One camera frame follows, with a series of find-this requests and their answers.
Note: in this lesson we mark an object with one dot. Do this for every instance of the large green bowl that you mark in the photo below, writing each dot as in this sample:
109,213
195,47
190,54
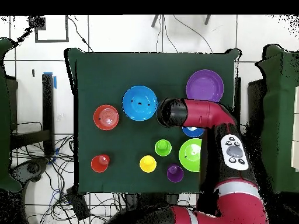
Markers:
190,158

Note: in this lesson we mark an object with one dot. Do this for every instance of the dark green tablecloth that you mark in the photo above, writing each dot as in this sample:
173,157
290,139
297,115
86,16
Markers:
105,70

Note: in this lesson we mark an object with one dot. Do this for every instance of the black metal stand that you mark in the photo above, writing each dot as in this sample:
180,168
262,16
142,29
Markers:
237,93
48,112

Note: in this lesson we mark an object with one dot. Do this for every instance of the gray square floor frame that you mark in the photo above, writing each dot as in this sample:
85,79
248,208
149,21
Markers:
51,41

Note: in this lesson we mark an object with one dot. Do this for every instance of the black floor box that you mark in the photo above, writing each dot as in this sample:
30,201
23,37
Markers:
78,203

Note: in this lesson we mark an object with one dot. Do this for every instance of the orange bowl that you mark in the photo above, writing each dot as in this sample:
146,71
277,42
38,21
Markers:
106,117

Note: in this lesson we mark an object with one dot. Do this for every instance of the yellow cup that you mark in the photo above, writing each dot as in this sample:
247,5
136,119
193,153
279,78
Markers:
147,164

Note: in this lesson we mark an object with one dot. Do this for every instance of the camera tripod legs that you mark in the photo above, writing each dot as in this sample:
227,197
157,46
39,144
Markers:
154,21

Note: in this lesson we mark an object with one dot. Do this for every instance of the large light blue bowl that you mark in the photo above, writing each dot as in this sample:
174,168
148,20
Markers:
139,109

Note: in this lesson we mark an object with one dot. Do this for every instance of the purple cup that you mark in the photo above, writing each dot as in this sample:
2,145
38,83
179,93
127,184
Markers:
175,175

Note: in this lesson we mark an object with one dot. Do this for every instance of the orange cup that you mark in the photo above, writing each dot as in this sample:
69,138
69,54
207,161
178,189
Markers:
98,164

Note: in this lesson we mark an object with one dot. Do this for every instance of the side table green cloth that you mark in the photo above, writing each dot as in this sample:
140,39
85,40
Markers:
4,116
280,116

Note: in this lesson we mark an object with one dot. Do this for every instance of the dark blue ribbed bowl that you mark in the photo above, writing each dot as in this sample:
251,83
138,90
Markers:
192,132

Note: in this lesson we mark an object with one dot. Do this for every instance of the small black floor marker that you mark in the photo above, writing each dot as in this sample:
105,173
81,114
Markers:
33,73

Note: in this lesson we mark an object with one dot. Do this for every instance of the large purple bowl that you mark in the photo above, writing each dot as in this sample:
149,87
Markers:
204,86

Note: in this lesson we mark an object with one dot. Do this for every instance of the green cup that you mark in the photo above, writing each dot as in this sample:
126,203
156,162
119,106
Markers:
163,148

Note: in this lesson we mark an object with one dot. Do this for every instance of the black equipment box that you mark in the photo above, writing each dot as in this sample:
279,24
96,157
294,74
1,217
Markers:
255,105
13,105

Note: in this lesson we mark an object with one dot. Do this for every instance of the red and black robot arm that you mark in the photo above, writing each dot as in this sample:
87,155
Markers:
201,114

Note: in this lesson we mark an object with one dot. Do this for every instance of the black floor stand base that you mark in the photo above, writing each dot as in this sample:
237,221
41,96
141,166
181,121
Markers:
32,168

